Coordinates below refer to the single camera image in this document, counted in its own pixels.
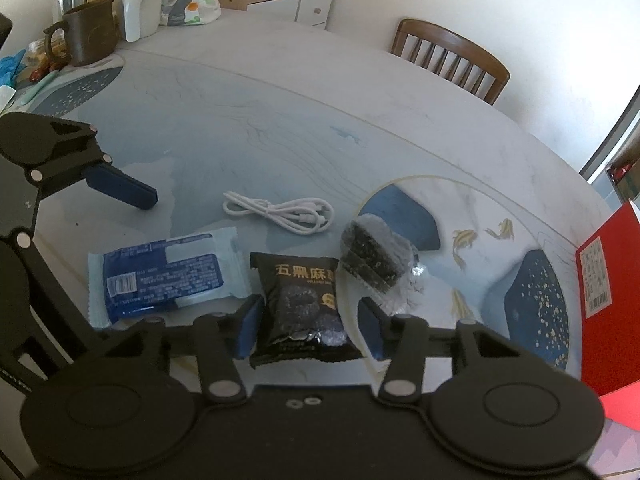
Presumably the blue white snack packet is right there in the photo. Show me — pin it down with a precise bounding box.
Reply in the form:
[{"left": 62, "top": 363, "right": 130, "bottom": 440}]
[{"left": 87, "top": 226, "right": 252, "bottom": 331}]

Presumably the white charging cable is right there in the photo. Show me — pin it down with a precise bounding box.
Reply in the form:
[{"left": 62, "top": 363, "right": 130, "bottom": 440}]
[{"left": 222, "top": 191, "right": 337, "bottom": 236}]

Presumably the white electric kettle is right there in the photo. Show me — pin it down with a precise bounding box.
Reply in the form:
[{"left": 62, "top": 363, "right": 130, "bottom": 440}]
[{"left": 113, "top": 0, "right": 165, "bottom": 43}]

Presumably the brown wooden chair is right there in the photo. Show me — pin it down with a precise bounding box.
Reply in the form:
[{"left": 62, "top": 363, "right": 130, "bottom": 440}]
[{"left": 390, "top": 18, "right": 512, "bottom": 107}]

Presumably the clear wrapped black sesame cake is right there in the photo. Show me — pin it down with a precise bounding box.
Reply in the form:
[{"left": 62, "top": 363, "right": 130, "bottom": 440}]
[{"left": 337, "top": 214, "right": 429, "bottom": 313}]

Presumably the blue glove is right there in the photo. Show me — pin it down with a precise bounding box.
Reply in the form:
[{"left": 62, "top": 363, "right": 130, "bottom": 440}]
[{"left": 0, "top": 50, "right": 27, "bottom": 89}]

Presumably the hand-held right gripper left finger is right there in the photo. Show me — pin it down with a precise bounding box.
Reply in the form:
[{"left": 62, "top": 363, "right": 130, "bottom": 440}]
[{"left": 92, "top": 294, "right": 265, "bottom": 407}]

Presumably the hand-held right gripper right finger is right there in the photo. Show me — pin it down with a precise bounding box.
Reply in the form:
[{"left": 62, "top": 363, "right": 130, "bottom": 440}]
[{"left": 357, "top": 297, "right": 543, "bottom": 405}]

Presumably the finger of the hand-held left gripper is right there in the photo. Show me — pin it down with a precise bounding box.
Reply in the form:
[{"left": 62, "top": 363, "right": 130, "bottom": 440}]
[
  {"left": 27, "top": 117, "right": 159, "bottom": 210},
  {"left": 14, "top": 232, "right": 107, "bottom": 362}
]

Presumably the patterned white desktop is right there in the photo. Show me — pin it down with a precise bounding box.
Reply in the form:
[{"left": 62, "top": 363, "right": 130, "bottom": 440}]
[{"left": 0, "top": 7, "right": 640, "bottom": 471}]

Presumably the red cardboard box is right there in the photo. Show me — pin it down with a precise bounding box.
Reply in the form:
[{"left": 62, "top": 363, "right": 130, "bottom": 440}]
[{"left": 575, "top": 199, "right": 640, "bottom": 429}]

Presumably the brown mug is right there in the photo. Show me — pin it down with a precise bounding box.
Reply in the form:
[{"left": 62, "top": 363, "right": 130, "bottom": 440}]
[{"left": 44, "top": 0, "right": 121, "bottom": 68}]

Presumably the black snack packet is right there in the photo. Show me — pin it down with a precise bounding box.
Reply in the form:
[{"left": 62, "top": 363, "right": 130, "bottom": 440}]
[{"left": 248, "top": 251, "right": 364, "bottom": 369}]

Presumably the white sideboard with wooden top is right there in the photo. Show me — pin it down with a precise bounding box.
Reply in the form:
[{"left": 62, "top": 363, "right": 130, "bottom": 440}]
[{"left": 245, "top": 0, "right": 337, "bottom": 31}]

